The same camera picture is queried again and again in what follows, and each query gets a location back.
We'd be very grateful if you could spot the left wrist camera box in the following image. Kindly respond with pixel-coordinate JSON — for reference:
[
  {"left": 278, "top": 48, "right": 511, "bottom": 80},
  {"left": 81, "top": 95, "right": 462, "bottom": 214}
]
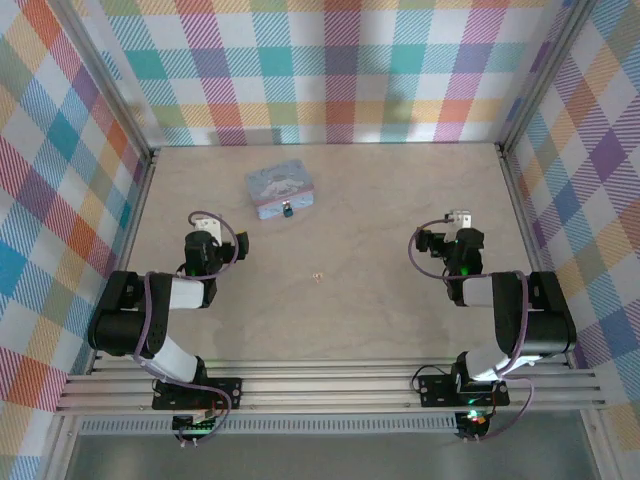
[{"left": 193, "top": 214, "right": 222, "bottom": 236}]

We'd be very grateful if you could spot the aluminium extrusion rail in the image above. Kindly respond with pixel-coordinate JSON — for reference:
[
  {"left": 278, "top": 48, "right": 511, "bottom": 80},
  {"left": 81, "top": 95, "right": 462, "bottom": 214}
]
[
  {"left": 85, "top": 355, "right": 576, "bottom": 375},
  {"left": 63, "top": 373, "right": 601, "bottom": 396},
  {"left": 53, "top": 392, "right": 610, "bottom": 416}
]

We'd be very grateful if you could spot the aluminium table side rail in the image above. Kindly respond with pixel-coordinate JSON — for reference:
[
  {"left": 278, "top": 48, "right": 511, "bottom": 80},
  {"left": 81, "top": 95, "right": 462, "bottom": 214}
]
[
  {"left": 498, "top": 143, "right": 574, "bottom": 369},
  {"left": 84, "top": 147, "right": 161, "bottom": 374}
]

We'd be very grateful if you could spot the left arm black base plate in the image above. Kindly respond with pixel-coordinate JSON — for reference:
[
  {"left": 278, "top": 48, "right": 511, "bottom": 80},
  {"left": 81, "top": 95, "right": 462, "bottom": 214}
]
[{"left": 151, "top": 377, "right": 244, "bottom": 412}]

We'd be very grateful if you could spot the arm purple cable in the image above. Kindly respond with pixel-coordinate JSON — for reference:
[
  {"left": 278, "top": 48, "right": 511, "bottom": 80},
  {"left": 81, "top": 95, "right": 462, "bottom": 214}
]
[
  {"left": 133, "top": 209, "right": 240, "bottom": 447},
  {"left": 408, "top": 218, "right": 534, "bottom": 444}
]

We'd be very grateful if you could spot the aluminium frame post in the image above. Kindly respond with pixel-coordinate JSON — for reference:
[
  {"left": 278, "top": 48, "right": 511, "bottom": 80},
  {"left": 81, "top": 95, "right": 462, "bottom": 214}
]
[
  {"left": 498, "top": 0, "right": 601, "bottom": 152},
  {"left": 47, "top": 0, "right": 162, "bottom": 157}
]

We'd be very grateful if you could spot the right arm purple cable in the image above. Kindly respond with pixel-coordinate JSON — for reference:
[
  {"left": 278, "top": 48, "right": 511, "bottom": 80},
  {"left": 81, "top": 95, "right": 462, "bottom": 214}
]
[{"left": 408, "top": 218, "right": 534, "bottom": 444}]

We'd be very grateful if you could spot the grey metal sheet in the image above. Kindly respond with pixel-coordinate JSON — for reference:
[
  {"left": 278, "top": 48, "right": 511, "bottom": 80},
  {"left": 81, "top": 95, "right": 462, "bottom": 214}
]
[{"left": 64, "top": 432, "right": 601, "bottom": 480}]

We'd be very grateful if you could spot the pastel cartoon print tin box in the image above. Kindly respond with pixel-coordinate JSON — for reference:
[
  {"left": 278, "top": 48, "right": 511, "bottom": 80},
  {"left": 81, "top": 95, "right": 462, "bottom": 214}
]
[{"left": 245, "top": 158, "right": 317, "bottom": 221}]

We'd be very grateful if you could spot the grey slotted cable duct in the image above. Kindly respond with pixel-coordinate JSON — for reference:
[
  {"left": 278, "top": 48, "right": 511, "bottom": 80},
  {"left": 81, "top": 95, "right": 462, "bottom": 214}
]
[{"left": 78, "top": 417, "right": 461, "bottom": 436}]

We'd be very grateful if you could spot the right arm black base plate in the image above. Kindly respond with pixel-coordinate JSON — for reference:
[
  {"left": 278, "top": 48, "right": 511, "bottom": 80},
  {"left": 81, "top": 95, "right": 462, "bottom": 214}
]
[{"left": 417, "top": 373, "right": 511, "bottom": 409}]

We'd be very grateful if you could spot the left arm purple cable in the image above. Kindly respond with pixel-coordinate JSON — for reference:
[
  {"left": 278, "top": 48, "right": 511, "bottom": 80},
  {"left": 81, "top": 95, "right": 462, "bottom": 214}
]
[{"left": 133, "top": 209, "right": 240, "bottom": 447}]

